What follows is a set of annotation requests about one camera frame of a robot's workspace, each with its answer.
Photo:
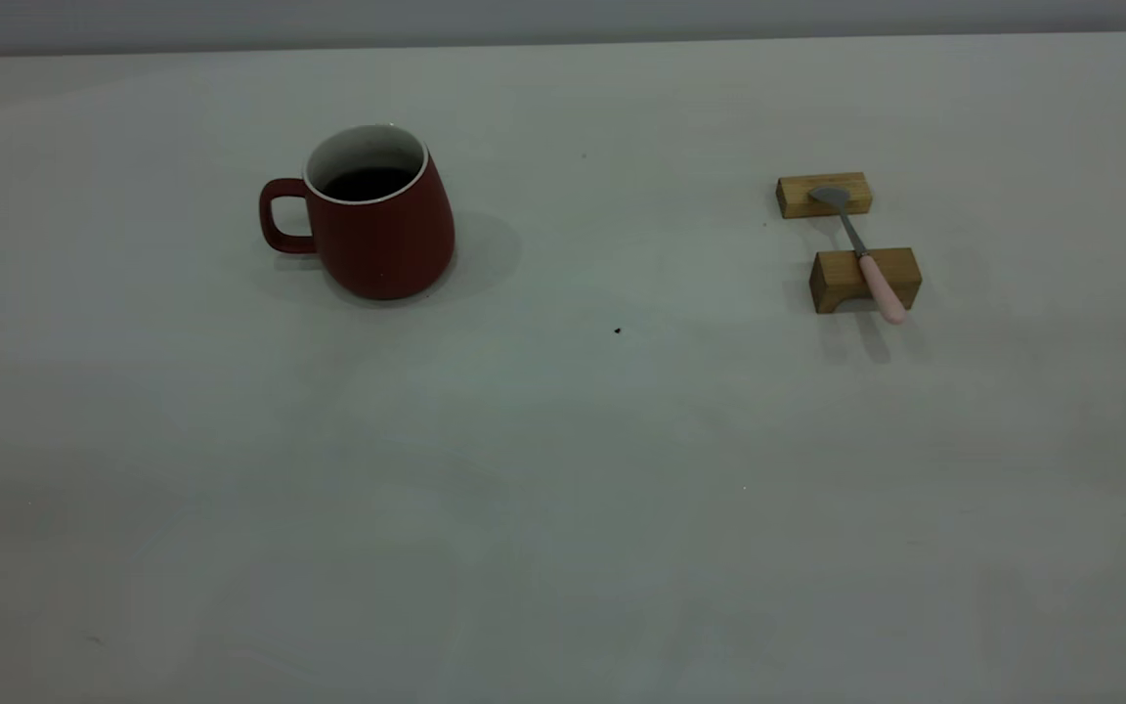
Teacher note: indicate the flat wooden block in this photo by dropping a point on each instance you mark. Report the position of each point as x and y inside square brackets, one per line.
[796, 196]

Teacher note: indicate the red ceramic mug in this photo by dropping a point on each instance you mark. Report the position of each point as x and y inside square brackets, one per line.
[387, 244]

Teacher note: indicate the arched wooden block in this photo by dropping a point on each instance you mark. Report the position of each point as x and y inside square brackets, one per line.
[837, 277]

